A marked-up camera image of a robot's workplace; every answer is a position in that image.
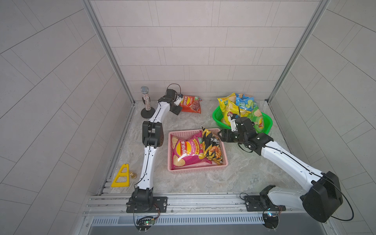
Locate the red Lay's chip bag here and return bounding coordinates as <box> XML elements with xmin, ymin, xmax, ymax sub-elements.
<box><xmin>179</xmin><ymin>96</ymin><xmax>202</xmax><ymax>114</ymax></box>

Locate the green Lay's chip bag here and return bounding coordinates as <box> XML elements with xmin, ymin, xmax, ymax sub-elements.
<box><xmin>247</xmin><ymin>107</ymin><xmax>264</xmax><ymax>133</ymax></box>

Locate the yellow lay's chip bag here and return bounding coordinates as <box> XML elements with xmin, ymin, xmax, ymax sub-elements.
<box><xmin>222</xmin><ymin>106</ymin><xmax>244</xmax><ymax>126</ymax></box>
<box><xmin>217</xmin><ymin>93</ymin><xmax>238</xmax><ymax>113</ymax></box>

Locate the light blue Lay's chip bag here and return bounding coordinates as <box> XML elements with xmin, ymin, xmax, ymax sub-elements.
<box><xmin>236</xmin><ymin>94</ymin><xmax>262</xmax><ymax>117</ymax></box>

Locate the green plastic basket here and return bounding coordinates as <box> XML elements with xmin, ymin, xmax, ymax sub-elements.
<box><xmin>212</xmin><ymin>106</ymin><xmax>273</xmax><ymax>134</ymax></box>

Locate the black yellow chip bag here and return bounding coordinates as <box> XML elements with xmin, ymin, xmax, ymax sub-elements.
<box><xmin>200</xmin><ymin>127</ymin><xmax>223</xmax><ymax>165</ymax></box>

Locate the pink Lay's chip bag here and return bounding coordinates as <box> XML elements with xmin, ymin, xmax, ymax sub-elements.
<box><xmin>171</xmin><ymin>131</ymin><xmax>211</xmax><ymax>169</ymax></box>

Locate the yellow Lay's chip bag front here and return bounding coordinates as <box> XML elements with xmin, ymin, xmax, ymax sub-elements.
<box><xmin>217</xmin><ymin>93</ymin><xmax>238</xmax><ymax>113</ymax></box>

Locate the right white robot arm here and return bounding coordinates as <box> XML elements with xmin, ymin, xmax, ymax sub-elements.
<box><xmin>218</xmin><ymin>117</ymin><xmax>345</xmax><ymax>223</ymax></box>

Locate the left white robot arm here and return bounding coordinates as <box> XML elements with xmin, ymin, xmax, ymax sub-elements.
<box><xmin>131</xmin><ymin>94</ymin><xmax>183</xmax><ymax>208</ymax></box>

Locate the pink plastic basket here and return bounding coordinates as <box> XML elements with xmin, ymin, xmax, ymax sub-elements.
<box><xmin>167</xmin><ymin>128</ymin><xmax>229</xmax><ymax>173</ymax></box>

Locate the small brass knob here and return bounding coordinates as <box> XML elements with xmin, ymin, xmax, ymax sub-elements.
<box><xmin>129</xmin><ymin>172</ymin><xmax>137</xmax><ymax>179</ymax></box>

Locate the right circuit board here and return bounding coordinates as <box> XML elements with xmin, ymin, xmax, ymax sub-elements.
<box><xmin>262</xmin><ymin>212</ymin><xmax>279</xmax><ymax>230</ymax></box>

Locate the circuit board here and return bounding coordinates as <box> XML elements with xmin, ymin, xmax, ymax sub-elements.
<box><xmin>262</xmin><ymin>212</ymin><xmax>279</xmax><ymax>230</ymax></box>
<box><xmin>135</xmin><ymin>216</ymin><xmax>156</xmax><ymax>233</ymax></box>

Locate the yellow triangular stand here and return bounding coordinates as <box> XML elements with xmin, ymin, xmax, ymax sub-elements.
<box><xmin>111</xmin><ymin>164</ymin><xmax>130</xmax><ymax>188</ymax></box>

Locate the left circuit board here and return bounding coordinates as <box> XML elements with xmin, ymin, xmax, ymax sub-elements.
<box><xmin>135</xmin><ymin>216</ymin><xmax>156</xmax><ymax>233</ymax></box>

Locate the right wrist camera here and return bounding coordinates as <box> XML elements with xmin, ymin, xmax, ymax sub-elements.
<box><xmin>228</xmin><ymin>117</ymin><xmax>237</xmax><ymax>132</ymax></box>

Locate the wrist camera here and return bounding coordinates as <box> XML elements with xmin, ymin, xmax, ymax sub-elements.
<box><xmin>228</xmin><ymin>117</ymin><xmax>237</xmax><ymax>132</ymax></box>
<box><xmin>164</xmin><ymin>89</ymin><xmax>183</xmax><ymax>106</ymax></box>

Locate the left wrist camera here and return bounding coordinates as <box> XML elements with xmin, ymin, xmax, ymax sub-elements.
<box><xmin>164</xmin><ymin>89</ymin><xmax>183</xmax><ymax>106</ymax></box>

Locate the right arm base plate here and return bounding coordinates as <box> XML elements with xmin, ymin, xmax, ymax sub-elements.
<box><xmin>240</xmin><ymin>185</ymin><xmax>286</xmax><ymax>212</ymax></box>

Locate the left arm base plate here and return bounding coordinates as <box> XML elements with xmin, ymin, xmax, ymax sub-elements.
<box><xmin>126</xmin><ymin>187</ymin><xmax>168</xmax><ymax>213</ymax></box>

